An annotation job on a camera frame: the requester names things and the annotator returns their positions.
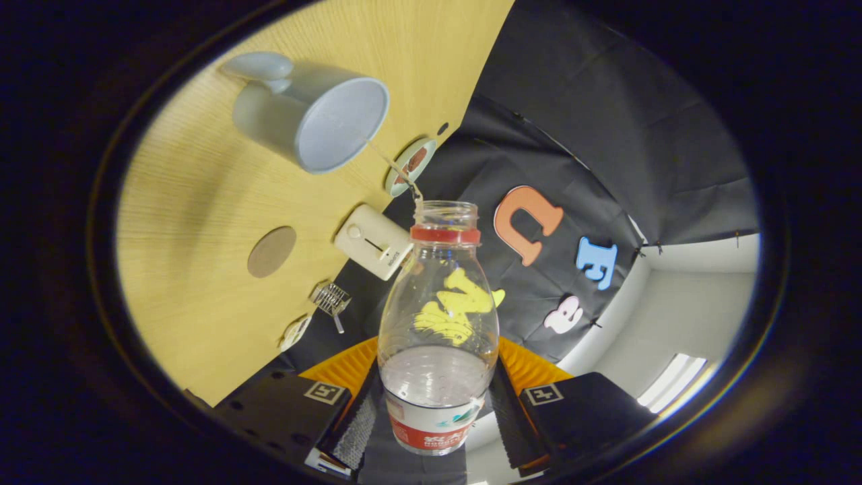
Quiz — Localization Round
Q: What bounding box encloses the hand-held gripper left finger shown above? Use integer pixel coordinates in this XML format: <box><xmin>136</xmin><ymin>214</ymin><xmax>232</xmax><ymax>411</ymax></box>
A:
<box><xmin>214</xmin><ymin>337</ymin><xmax>381</xmax><ymax>472</ymax></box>

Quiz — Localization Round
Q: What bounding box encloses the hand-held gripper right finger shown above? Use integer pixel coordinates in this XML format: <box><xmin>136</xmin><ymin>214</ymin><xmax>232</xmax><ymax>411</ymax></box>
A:
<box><xmin>488</xmin><ymin>337</ymin><xmax>657</xmax><ymax>472</ymax></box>

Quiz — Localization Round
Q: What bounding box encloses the clear plastic juice bottle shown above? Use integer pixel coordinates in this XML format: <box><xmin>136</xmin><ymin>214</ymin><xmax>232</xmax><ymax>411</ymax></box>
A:
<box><xmin>377</xmin><ymin>200</ymin><xmax>500</xmax><ymax>457</ymax></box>

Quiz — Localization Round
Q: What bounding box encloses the round brown coaster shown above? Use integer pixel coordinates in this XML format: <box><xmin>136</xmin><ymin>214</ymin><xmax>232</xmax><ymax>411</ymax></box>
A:
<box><xmin>246</xmin><ymin>226</ymin><xmax>297</xmax><ymax>279</ymax></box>

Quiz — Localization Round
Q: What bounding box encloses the white cup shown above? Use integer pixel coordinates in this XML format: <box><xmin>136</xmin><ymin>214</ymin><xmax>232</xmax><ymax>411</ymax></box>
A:
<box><xmin>221</xmin><ymin>52</ymin><xmax>391</xmax><ymax>175</ymax></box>

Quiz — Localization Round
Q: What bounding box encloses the white divided dish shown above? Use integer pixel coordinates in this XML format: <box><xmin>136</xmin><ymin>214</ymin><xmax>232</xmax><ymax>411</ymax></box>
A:
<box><xmin>279</xmin><ymin>315</ymin><xmax>312</xmax><ymax>352</ymax></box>

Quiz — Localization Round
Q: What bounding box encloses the long ceiling light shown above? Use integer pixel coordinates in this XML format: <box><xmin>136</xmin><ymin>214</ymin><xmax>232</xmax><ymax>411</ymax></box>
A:
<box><xmin>636</xmin><ymin>354</ymin><xmax>708</xmax><ymax>413</ymax></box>

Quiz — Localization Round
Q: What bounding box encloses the white toaster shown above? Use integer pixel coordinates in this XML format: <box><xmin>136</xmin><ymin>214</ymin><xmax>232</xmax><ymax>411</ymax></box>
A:
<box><xmin>334</xmin><ymin>204</ymin><xmax>413</xmax><ymax>282</ymax></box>

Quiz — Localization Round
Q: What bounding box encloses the pale green plate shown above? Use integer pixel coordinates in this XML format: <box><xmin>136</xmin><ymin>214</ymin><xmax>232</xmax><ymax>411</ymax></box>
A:
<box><xmin>385</xmin><ymin>138</ymin><xmax>437</xmax><ymax>197</ymax></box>

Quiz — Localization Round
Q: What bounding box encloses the wooden table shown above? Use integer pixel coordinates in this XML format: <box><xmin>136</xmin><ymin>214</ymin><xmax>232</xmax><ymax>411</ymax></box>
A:
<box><xmin>116</xmin><ymin>0</ymin><xmax>516</xmax><ymax>407</ymax></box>

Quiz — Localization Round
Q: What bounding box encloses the metal wire basket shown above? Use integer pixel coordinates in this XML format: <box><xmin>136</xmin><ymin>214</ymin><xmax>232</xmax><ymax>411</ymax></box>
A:
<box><xmin>310</xmin><ymin>281</ymin><xmax>352</xmax><ymax>317</ymax></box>

